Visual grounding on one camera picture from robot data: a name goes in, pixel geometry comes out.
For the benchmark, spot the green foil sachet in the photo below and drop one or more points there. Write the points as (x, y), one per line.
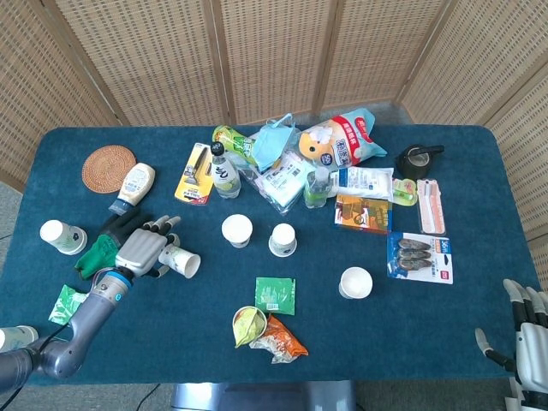
(275, 295)

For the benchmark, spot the paper cup with fern print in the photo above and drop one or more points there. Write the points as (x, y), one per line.
(282, 240)

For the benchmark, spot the blue red white plastic bag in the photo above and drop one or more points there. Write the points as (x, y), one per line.
(357, 137)

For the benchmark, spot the paper cup with dark flower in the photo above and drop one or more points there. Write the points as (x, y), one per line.
(64, 237)

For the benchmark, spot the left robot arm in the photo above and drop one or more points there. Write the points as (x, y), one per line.
(81, 325)

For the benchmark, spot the woven bamboo folding screen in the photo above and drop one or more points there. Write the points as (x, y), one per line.
(274, 55)

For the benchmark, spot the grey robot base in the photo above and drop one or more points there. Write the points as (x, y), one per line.
(261, 396)

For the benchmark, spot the green and white snack packet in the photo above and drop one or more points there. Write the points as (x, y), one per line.
(66, 304)

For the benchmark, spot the green yellow snack cup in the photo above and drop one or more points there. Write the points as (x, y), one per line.
(239, 317)

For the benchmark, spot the small light green blister pack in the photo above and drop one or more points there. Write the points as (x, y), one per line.
(404, 192)

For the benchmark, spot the white flat pouch pack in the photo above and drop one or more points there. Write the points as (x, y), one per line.
(364, 182)

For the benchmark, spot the orange crumpled snack wrapper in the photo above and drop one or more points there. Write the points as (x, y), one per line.
(284, 340)

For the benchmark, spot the black tape roll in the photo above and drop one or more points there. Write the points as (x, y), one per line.
(413, 162)

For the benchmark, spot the blue face mask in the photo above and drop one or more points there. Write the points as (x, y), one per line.
(269, 143)

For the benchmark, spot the black and green work glove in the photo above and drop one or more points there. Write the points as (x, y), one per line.
(100, 252)

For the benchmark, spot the white paper cup blue flower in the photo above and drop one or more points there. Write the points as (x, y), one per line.
(236, 229)
(355, 282)
(182, 260)

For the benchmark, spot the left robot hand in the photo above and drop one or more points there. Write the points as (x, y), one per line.
(139, 250)

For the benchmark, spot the pink toothbrush pack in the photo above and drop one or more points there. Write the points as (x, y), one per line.
(430, 207)

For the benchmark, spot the cream mayonnaise squeeze bottle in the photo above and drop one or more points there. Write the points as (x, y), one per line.
(135, 182)

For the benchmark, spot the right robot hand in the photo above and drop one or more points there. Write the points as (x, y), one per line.
(531, 342)

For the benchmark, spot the razor on yellow card pack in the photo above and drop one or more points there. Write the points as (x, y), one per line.
(194, 175)

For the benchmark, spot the orange and blue carton box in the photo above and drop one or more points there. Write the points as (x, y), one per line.
(361, 214)

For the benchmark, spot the clear bag of tissue packs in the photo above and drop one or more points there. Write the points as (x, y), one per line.
(280, 182)

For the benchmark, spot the clear lime drink bottle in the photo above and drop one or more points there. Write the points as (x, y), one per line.
(224, 177)

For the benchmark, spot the lime green snack wrapper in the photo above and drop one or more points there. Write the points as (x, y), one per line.
(250, 327)

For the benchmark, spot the small green-label water bottle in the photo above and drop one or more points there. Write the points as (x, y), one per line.
(317, 190)

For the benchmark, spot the round woven rattan coaster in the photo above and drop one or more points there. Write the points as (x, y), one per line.
(107, 169)

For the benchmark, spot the blue card pack metal clips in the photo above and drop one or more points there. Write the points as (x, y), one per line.
(421, 257)

